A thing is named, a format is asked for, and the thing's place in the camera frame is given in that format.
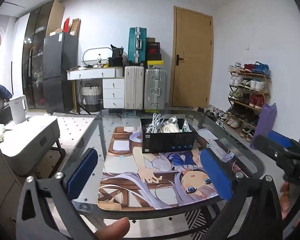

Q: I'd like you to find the cream rope bundle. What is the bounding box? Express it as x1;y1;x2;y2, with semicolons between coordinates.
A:
160;121;182;133

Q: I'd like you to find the white cable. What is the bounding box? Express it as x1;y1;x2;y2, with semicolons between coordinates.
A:
145;112;166;133

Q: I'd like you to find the green white sachet packet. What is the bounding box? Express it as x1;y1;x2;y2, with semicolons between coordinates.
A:
181;120;192;132

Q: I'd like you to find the red white sachet packet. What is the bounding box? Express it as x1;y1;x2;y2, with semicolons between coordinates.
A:
163;116;178;125

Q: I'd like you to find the person right hand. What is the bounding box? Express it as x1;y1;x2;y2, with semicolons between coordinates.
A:
280;181;290;219

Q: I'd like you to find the person left hand thumb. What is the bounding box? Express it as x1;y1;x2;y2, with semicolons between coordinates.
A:
94;217;130;240

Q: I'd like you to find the purple bag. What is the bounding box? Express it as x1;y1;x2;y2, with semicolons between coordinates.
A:
250;103;277;150

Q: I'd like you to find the anime print desk mat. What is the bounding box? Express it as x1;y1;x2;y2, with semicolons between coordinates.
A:
97;127;242;211

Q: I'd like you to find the black cardboard box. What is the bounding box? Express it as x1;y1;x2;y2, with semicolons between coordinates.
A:
140;119;195;154

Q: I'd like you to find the woven laundry basket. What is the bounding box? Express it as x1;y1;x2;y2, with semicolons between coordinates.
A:
81;83;102;112

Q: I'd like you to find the shoe rack with shoes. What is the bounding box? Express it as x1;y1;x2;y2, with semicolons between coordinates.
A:
226;61;271;142

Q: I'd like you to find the grey side cabinet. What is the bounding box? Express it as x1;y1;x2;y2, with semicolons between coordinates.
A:
0;115;65;177

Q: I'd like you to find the white drawer desk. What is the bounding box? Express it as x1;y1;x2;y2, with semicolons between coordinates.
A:
67;67;125;109

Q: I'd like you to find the white electric kettle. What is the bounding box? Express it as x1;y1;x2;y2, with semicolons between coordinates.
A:
8;95;29;125

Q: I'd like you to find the cream suitcase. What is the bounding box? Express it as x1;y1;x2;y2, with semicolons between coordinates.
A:
125;66;145;109

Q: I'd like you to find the silver suitcase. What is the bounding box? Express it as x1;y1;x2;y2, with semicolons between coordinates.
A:
143;68;167;110

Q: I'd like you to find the black refrigerator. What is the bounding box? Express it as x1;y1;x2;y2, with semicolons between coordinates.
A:
43;33;78;113

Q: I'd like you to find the teal suitcase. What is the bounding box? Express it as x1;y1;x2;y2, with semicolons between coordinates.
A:
128;27;147;64

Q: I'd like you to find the wooden door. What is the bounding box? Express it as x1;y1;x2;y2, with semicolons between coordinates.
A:
170;6;213;107

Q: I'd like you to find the glass display cabinet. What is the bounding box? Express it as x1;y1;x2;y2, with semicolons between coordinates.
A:
21;0;65;109

